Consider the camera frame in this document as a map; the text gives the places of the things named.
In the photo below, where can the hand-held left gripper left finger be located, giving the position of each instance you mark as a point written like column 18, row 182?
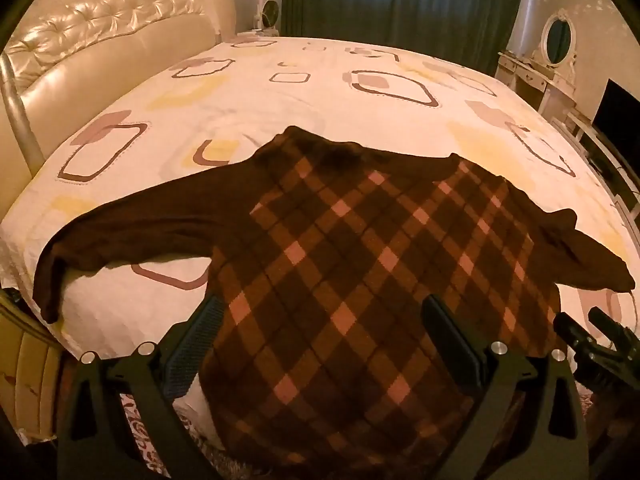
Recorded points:
column 192, row 355

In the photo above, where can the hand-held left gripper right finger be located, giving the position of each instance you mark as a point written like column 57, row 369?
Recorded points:
column 450, row 340

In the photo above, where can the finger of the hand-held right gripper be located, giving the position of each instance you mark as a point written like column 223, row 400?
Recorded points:
column 612, row 327
column 572, row 332

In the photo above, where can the brown plaid sweater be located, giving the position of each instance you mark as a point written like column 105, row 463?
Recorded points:
column 325, row 260

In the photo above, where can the patterned floor rug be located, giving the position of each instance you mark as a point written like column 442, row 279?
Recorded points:
column 145, row 435

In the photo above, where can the white television stand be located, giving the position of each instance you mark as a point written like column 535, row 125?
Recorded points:
column 600, row 155

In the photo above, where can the black television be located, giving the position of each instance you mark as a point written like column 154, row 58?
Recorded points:
column 617, row 115

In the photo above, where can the white dressing table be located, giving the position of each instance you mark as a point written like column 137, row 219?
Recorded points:
column 530, row 77

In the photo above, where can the oval white-framed mirror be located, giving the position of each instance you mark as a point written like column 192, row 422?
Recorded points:
column 557, row 37

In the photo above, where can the silver metal pole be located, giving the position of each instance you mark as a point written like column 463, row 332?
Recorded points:
column 17, row 110

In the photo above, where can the cream tufted headboard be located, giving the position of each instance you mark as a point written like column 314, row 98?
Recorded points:
column 100, row 50

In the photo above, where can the dark green curtain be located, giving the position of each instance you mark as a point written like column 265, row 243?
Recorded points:
column 400, row 5

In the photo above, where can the round desk fan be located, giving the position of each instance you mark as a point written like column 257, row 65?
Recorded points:
column 270, row 14

